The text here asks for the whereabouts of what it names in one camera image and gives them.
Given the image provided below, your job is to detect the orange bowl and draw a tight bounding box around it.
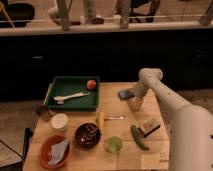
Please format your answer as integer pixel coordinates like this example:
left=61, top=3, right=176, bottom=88
left=39, top=134, right=70, bottom=169

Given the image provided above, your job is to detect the blue sponge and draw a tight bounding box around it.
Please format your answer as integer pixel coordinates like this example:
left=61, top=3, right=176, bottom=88
left=118, top=90, right=134, bottom=100

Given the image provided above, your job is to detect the dark bowl with beans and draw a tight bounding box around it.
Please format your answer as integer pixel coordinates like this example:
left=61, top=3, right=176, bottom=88
left=74, top=123, right=101, bottom=150

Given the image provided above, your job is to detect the white paper packet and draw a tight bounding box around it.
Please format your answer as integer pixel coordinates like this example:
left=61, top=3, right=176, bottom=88
left=48, top=138, right=69, bottom=166

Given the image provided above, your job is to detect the small metal cup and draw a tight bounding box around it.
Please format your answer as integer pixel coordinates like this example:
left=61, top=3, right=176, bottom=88
left=36, top=105, right=51, bottom=122

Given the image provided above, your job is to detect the green plastic cup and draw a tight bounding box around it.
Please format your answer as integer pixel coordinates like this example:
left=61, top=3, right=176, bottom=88
left=104, top=136, right=123, bottom=153

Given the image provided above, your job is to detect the wooden block brush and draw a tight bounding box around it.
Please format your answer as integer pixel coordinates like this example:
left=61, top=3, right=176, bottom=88
left=139, top=118, right=161, bottom=137

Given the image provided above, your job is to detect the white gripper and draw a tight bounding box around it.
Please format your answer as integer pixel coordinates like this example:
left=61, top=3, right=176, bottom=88
left=130, top=82, right=148, bottom=111

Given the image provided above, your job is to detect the white dish brush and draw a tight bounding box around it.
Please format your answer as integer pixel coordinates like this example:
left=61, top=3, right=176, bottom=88
left=53, top=92, right=91, bottom=104

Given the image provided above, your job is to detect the green cucumber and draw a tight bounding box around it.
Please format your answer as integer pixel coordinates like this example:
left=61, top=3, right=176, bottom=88
left=130, top=125, right=149, bottom=151

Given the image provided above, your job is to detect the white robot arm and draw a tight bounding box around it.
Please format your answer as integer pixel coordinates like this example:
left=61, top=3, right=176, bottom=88
left=130, top=68, right=213, bottom=171

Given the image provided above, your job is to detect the orange ball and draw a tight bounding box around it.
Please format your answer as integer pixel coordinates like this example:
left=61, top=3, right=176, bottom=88
left=87, top=80, right=97, bottom=90

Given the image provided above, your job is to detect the green plastic tray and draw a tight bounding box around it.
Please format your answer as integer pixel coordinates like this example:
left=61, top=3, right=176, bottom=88
left=44, top=76, right=99, bottom=111

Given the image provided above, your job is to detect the metal spoon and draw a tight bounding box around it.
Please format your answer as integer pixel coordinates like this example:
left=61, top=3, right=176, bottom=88
left=104, top=116, right=126, bottom=121

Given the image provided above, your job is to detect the white round container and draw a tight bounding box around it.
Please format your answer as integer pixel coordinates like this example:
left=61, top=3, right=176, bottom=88
left=50, top=113, right=69, bottom=131

